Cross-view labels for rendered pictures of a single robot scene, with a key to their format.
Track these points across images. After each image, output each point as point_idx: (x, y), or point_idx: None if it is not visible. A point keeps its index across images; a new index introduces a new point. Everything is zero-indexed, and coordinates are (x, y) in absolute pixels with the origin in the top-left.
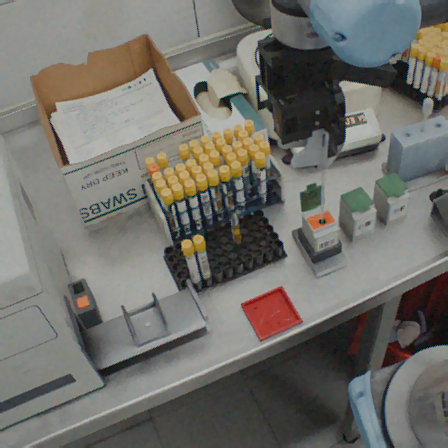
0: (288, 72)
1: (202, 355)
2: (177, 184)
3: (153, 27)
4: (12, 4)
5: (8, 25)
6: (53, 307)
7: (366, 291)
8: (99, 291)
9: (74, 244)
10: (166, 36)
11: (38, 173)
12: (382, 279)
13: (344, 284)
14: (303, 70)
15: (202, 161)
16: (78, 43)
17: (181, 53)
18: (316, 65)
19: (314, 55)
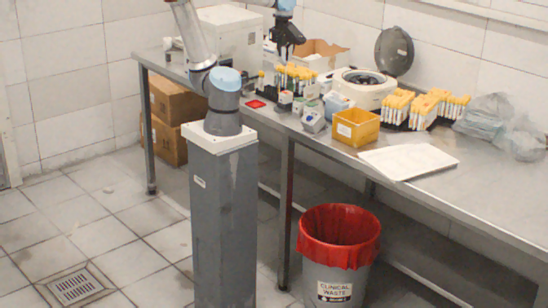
0: (275, 20)
1: None
2: (281, 67)
3: (364, 54)
4: (329, 15)
5: (324, 21)
6: (218, 41)
7: (271, 116)
8: (249, 82)
9: (266, 77)
10: (366, 61)
11: None
12: (278, 119)
13: (272, 113)
14: (279, 23)
15: (293, 68)
16: (340, 41)
17: None
18: (280, 23)
19: (276, 15)
